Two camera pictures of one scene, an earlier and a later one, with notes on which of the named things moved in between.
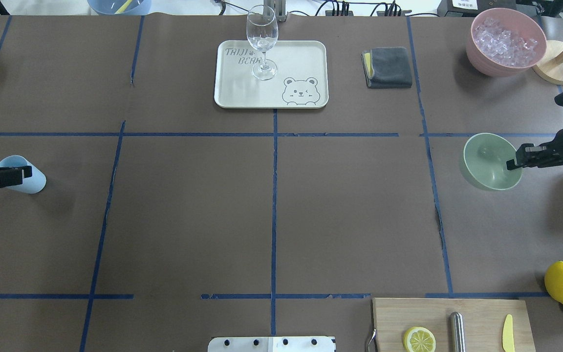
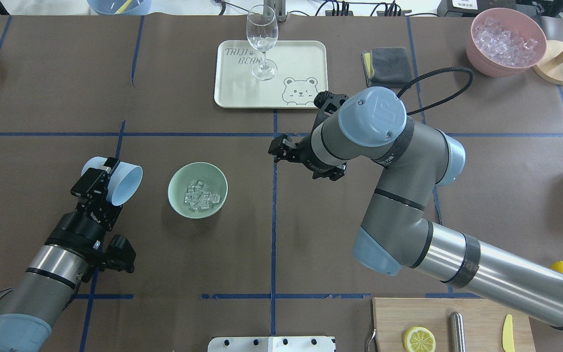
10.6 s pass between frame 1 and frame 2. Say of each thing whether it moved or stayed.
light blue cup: moved
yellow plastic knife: stayed
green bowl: moved
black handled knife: stayed
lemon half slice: stayed
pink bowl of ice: stayed
